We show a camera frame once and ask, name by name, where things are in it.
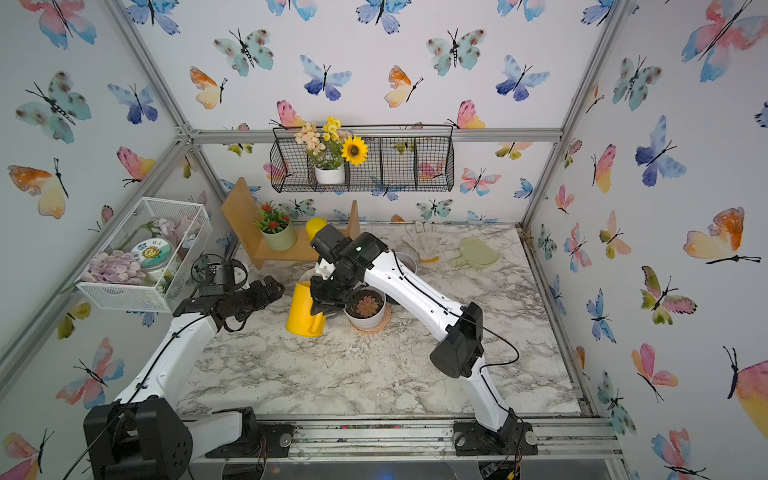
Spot pink artificial flower bunch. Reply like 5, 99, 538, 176
80, 250, 146, 286

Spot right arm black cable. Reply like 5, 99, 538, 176
389, 251, 522, 421

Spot green pot red flowers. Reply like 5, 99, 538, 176
254, 201, 297, 252

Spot white knit work glove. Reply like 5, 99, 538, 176
402, 221, 441, 263

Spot white pot green succulent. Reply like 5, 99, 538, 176
393, 251, 418, 275

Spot yellow plastic watering can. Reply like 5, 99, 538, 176
286, 281, 326, 337

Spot wooden desktop shelf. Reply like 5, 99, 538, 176
221, 177, 363, 270

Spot black wire wall basket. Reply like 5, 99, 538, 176
265, 124, 455, 195

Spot round green label tin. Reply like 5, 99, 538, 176
131, 237, 173, 270

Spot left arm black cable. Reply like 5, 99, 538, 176
62, 251, 250, 480

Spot ribbed white pot red succulent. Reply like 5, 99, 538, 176
298, 268, 316, 287

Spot terracotta pot saucer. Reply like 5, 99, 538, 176
357, 305, 391, 333

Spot white mesh wall basket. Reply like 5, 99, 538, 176
75, 197, 212, 313

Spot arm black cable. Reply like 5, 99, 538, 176
62, 251, 250, 480
389, 251, 522, 421

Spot yellow plastic bottle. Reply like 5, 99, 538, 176
305, 217, 328, 241

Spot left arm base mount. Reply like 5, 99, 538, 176
207, 407, 296, 460

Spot white pot pink succulent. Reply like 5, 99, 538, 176
344, 286, 387, 331

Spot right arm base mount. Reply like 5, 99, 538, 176
452, 409, 538, 456

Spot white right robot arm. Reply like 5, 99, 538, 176
309, 225, 516, 435

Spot white pot artificial flowers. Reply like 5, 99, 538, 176
294, 116, 370, 186

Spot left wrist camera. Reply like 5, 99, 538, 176
199, 261, 236, 297

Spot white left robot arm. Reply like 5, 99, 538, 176
83, 276, 285, 479

